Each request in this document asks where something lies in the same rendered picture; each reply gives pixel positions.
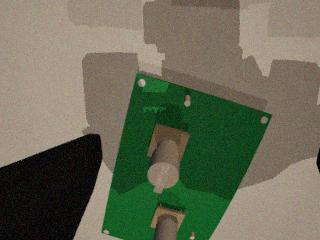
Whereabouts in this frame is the green circuit board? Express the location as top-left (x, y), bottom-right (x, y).
top-left (101, 73), bottom-right (272, 240)

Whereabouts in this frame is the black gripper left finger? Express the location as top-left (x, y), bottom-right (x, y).
top-left (0, 135), bottom-right (103, 240)

